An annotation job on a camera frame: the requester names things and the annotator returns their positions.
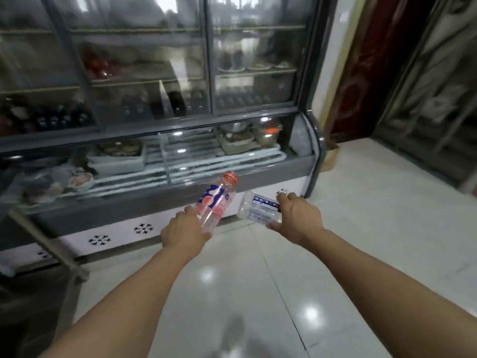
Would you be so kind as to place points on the clear container with orange lid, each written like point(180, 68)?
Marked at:
point(267, 132)

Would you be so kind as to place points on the dark red door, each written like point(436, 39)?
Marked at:
point(376, 63)

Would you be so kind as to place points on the grey table with metal leg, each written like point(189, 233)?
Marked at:
point(41, 257)

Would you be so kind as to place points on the person's left forearm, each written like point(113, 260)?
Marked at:
point(123, 305)

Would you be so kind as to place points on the red food container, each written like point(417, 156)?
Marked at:
point(98, 67)

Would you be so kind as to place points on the person's right thumb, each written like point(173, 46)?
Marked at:
point(287, 197)

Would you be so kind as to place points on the brown cardboard box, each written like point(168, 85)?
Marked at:
point(329, 156)

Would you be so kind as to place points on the person's right hand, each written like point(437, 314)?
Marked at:
point(301, 218)

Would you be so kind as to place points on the person's right forearm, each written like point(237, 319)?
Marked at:
point(395, 294)

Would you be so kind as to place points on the person's left hand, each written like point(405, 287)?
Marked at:
point(182, 231)

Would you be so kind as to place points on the metal bowl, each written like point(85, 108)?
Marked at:
point(234, 126)

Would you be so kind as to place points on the person's left thumb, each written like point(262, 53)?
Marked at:
point(190, 211)

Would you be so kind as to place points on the small bowl of pink food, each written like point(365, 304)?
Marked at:
point(80, 180)

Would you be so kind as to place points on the clear bottle with blue label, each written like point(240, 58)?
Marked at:
point(259, 210)

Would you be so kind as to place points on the row of dark bottles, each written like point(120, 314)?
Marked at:
point(48, 117)

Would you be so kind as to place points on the glass door cabinet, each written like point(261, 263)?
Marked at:
point(428, 89)

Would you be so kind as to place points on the white rectangular food tray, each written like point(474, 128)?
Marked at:
point(116, 159)

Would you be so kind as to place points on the grey glass display refrigerator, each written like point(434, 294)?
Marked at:
point(156, 108)

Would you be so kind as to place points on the white plates of food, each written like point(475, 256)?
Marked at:
point(253, 63)

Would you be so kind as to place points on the beige tray of food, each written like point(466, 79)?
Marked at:
point(237, 141)

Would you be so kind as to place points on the clear bottle with orange cap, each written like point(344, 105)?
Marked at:
point(215, 205)

